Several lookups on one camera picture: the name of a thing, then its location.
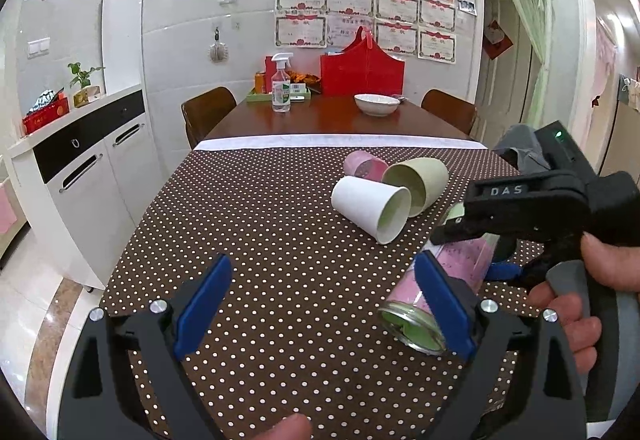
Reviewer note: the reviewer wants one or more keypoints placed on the white underlay cloth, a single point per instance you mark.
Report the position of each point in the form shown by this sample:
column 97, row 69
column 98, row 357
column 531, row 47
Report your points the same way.
column 300, row 142

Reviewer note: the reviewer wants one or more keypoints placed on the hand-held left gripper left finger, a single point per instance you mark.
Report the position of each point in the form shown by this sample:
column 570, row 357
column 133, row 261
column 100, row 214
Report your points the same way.
column 202, row 305

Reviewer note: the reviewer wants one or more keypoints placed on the green tray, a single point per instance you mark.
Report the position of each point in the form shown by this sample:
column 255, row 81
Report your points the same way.
column 260, row 97

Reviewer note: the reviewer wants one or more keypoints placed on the green curtain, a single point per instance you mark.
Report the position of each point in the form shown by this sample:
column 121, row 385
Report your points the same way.
column 530, row 20

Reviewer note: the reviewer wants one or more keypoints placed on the small wall photos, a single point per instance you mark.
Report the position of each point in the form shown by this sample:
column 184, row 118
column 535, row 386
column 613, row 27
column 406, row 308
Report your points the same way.
column 466, row 5

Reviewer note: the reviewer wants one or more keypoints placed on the clear spray bottle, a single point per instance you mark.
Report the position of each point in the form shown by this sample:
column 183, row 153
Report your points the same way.
column 281, row 92

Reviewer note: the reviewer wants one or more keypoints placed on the red door ornament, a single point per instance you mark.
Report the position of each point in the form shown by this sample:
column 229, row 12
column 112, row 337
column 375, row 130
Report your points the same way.
column 496, row 40

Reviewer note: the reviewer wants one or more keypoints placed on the red bag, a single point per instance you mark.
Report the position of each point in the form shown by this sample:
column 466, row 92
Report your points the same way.
column 360, row 72

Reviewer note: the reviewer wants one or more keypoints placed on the white cabinet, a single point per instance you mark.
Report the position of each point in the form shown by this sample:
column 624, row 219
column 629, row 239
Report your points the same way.
column 85, row 200

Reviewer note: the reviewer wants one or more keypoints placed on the orange can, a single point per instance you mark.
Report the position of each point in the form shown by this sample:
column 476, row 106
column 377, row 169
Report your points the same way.
column 259, row 82

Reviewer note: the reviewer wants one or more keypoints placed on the white bowl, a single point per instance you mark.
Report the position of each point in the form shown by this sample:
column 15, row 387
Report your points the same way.
column 376, row 105

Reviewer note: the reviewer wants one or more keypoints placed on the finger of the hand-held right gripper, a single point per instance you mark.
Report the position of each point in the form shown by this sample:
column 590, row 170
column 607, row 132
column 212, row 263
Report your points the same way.
column 465, row 230
column 502, row 272

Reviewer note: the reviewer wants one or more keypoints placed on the white cup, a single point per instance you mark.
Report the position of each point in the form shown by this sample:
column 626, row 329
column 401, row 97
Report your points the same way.
column 362, row 202

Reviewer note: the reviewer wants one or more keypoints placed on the person's left hand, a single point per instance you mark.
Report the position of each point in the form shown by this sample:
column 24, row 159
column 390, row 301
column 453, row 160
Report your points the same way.
column 292, row 429

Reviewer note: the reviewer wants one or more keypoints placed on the red tissue box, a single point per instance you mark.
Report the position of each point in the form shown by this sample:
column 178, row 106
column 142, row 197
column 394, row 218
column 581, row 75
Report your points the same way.
column 45, row 112

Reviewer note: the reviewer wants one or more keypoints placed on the beige green cup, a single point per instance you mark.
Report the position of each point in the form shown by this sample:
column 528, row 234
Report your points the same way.
column 425, row 180

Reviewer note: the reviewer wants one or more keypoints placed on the snack packets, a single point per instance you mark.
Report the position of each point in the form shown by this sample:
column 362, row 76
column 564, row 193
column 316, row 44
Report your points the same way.
column 304, row 79

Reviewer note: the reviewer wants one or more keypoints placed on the potted green plant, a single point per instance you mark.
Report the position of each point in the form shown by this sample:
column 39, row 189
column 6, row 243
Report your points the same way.
column 82, row 77

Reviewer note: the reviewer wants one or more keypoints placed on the person's right hand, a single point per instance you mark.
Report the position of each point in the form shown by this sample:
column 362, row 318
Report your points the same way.
column 615, row 265

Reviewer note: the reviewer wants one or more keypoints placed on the brown chair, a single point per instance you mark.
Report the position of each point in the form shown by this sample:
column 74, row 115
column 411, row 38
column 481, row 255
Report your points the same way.
column 207, row 112
column 450, row 110

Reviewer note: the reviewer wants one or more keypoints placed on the hanging wall hook ornament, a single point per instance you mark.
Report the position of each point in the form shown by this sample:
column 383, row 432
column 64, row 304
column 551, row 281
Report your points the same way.
column 217, row 51

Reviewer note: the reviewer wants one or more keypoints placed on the white light switch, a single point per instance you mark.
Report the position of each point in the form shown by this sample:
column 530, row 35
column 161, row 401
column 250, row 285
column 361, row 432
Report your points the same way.
column 39, row 47

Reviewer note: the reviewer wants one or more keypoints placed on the brown polka dot tablecloth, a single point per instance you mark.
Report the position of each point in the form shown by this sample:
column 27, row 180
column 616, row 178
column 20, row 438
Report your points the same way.
column 275, row 220

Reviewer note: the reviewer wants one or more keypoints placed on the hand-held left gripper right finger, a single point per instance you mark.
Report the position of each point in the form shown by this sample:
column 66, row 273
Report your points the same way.
column 445, row 307

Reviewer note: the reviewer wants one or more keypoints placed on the glass cup with pink sleeve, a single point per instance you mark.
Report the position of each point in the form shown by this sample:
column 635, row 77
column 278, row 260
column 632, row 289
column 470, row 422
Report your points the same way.
column 470, row 261

